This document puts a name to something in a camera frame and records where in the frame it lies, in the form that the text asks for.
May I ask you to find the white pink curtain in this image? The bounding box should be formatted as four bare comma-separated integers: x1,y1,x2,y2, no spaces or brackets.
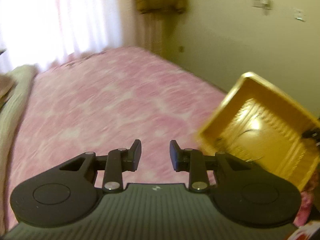
0,0,141,73

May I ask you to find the gold plastic tray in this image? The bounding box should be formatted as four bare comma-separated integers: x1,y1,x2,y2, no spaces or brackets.
196,71,320,192

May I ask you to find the pink floral blanket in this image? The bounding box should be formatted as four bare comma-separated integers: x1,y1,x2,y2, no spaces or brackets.
5,46,313,230

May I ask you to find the white wall socket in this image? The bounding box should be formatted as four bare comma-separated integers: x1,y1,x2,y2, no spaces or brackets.
293,8,307,22

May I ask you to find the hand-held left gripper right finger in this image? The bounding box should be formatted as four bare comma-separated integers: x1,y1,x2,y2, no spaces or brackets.
169,139,253,193

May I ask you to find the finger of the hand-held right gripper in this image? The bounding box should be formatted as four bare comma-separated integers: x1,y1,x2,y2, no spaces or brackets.
302,127,320,140

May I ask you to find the wall socket with plug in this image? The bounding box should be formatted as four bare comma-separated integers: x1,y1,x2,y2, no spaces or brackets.
252,0,273,10

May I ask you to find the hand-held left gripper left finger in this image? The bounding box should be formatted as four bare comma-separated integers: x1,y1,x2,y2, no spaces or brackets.
60,139,143,193

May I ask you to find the red and white packet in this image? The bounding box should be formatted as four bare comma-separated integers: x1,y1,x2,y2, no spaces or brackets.
287,221,320,240

